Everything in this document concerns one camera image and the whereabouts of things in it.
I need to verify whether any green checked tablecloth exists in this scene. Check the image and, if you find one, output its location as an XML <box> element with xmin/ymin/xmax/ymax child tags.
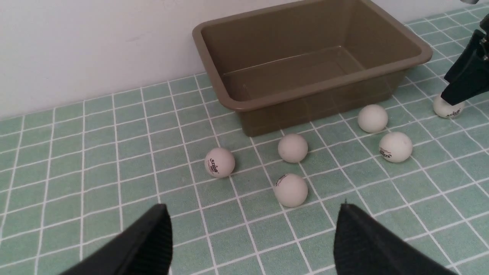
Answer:
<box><xmin>0</xmin><ymin>2</ymin><xmax>489</xmax><ymax>275</ymax></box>

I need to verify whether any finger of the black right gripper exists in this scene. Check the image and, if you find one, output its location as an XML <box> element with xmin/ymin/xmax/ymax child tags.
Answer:
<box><xmin>441</xmin><ymin>50</ymin><xmax>489</xmax><ymax>105</ymax></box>
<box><xmin>444</xmin><ymin>30</ymin><xmax>486</xmax><ymax>83</ymax></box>

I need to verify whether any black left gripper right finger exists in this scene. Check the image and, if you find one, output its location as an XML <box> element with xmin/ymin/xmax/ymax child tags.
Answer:
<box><xmin>334</xmin><ymin>203</ymin><xmax>453</xmax><ymax>275</ymax></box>

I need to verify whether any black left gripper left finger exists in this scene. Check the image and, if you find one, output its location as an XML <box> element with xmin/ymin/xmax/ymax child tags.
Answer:
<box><xmin>63</xmin><ymin>204</ymin><xmax>173</xmax><ymax>275</ymax></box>

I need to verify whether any white ball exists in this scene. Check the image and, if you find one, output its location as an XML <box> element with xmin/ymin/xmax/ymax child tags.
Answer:
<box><xmin>278</xmin><ymin>133</ymin><xmax>308</xmax><ymax>163</ymax></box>
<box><xmin>274</xmin><ymin>173</ymin><xmax>308</xmax><ymax>208</ymax></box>
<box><xmin>379</xmin><ymin>132</ymin><xmax>413</xmax><ymax>163</ymax></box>
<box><xmin>433</xmin><ymin>94</ymin><xmax>466</xmax><ymax>118</ymax></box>
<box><xmin>357</xmin><ymin>104</ymin><xmax>388</xmax><ymax>133</ymax></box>

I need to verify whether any white ball logo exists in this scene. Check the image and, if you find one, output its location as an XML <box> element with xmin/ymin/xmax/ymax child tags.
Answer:
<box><xmin>204</xmin><ymin>147</ymin><xmax>236</xmax><ymax>179</ymax></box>

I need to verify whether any olive brown plastic bin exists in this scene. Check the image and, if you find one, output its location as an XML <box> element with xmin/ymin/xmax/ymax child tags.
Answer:
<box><xmin>192</xmin><ymin>0</ymin><xmax>433</xmax><ymax>136</ymax></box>

